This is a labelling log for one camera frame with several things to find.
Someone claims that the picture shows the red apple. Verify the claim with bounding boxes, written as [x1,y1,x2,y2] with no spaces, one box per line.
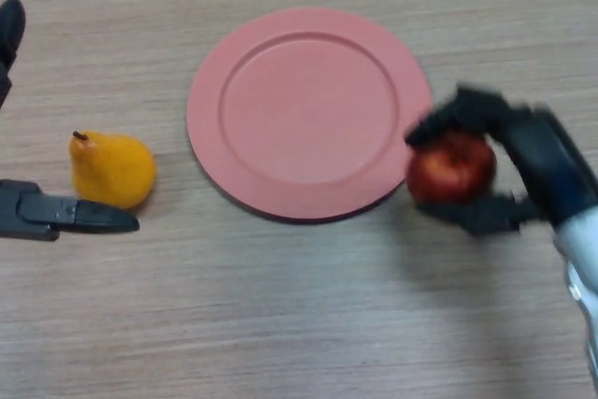
[406,129,496,207]

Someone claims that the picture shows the pink round plate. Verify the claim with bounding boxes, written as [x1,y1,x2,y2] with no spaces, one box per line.
[186,7,434,224]

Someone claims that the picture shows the yellow orange pear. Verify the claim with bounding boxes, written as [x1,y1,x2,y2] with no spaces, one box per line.
[69,130,158,211]

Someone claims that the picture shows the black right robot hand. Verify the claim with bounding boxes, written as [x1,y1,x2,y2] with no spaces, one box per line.
[404,85,598,237]

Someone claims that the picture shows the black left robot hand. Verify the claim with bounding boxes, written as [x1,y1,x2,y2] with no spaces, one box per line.
[0,0,140,242]

